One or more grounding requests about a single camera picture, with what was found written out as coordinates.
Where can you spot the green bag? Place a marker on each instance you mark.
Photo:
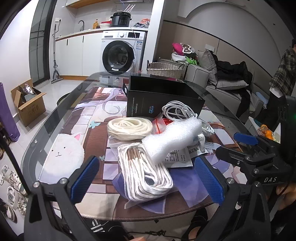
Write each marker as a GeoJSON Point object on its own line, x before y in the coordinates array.
{"type": "Point", "coordinates": [192, 60]}

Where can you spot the white kitchen cabinet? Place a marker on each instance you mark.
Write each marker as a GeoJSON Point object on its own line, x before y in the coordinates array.
{"type": "Point", "coordinates": [76, 55]}

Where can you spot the black jacket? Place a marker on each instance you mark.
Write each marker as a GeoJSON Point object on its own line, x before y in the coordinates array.
{"type": "Point", "coordinates": [233, 69]}

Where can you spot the printed paper label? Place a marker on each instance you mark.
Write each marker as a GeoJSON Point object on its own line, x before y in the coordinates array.
{"type": "Point", "coordinates": [178, 158]}

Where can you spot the grey upright pillow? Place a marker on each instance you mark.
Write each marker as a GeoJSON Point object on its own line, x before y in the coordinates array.
{"type": "Point", "coordinates": [207, 64]}

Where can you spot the black cardboard box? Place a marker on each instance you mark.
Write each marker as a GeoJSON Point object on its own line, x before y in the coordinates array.
{"type": "Point", "coordinates": [161, 102]}

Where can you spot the red and white bowls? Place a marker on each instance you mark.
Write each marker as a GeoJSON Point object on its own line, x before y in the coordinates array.
{"type": "Point", "coordinates": [105, 24]}

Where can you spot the glass sliding door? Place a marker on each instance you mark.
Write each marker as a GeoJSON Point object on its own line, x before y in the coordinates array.
{"type": "Point", "coordinates": [39, 41]}

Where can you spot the brown cardboard box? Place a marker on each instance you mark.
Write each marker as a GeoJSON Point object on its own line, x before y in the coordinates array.
{"type": "Point", "coordinates": [32, 109]}

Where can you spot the black pressure cooker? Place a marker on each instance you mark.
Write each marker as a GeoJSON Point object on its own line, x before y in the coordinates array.
{"type": "Point", "coordinates": [120, 19]}

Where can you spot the wicker basket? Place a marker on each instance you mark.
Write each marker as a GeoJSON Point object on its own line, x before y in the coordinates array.
{"type": "Point", "coordinates": [165, 69]}

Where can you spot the white router antennas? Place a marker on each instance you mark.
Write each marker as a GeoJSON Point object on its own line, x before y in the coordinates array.
{"type": "Point", "coordinates": [127, 8]}

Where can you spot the white washing machine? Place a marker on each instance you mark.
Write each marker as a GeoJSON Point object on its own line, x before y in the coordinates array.
{"type": "Point", "coordinates": [122, 53]}

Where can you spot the red plastic bag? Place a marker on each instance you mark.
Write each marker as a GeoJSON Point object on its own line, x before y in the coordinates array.
{"type": "Point", "coordinates": [158, 126]}

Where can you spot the bagged white shoelaces copper tips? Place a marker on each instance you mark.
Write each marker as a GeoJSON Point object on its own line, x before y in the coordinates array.
{"type": "Point", "coordinates": [143, 176]}

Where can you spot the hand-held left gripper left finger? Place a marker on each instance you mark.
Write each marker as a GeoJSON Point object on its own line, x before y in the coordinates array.
{"type": "Point", "coordinates": [85, 179]}

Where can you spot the pink cloth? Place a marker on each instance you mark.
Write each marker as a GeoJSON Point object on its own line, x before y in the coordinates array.
{"type": "Point", "coordinates": [177, 48]}

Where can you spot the clothes on counter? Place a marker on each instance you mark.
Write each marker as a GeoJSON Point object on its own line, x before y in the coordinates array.
{"type": "Point", "coordinates": [142, 24]}

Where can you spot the grey sofa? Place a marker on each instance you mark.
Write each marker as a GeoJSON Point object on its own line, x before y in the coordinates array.
{"type": "Point", "coordinates": [198, 74]}

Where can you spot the white foam wrap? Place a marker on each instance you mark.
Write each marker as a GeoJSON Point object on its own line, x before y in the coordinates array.
{"type": "Point", "coordinates": [171, 139]}

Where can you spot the purple rolled mat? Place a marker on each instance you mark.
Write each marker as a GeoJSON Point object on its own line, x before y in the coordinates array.
{"type": "Point", "coordinates": [8, 115]}

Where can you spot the wall socket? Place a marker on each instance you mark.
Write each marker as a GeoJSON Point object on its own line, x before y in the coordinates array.
{"type": "Point", "coordinates": [209, 48]}

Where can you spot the cream shoelace coil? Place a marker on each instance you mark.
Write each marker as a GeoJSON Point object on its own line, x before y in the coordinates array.
{"type": "Point", "coordinates": [129, 127]}

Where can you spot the grey mop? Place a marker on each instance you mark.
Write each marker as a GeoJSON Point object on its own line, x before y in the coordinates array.
{"type": "Point", "coordinates": [55, 74]}

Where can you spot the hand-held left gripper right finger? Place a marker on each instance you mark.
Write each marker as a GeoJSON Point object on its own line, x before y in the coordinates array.
{"type": "Point", "coordinates": [209, 183]}

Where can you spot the grey flat pillow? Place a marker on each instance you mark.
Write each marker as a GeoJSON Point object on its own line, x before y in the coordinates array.
{"type": "Point", "coordinates": [231, 83]}

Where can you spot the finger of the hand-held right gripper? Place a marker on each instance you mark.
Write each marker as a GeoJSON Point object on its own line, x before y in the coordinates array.
{"type": "Point", "coordinates": [245, 138]}
{"type": "Point", "coordinates": [231, 156]}

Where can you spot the person's right hand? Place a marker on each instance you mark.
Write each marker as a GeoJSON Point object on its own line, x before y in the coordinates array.
{"type": "Point", "coordinates": [286, 194]}

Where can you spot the white cloth pile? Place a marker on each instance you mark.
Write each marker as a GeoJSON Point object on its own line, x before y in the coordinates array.
{"type": "Point", "coordinates": [178, 58]}

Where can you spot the printed table mat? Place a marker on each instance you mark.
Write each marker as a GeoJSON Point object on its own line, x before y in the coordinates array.
{"type": "Point", "coordinates": [69, 150]}

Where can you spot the pile of shoes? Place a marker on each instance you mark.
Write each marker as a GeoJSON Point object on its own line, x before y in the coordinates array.
{"type": "Point", "coordinates": [12, 192]}

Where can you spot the kitchen faucet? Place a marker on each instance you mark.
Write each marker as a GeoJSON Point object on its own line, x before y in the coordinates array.
{"type": "Point", "coordinates": [82, 23]}

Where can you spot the plush mask toy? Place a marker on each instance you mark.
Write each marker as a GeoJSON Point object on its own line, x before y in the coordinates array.
{"type": "Point", "coordinates": [188, 48]}

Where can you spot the yellow bottle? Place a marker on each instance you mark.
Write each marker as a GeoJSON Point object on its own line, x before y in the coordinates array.
{"type": "Point", "coordinates": [95, 25]}

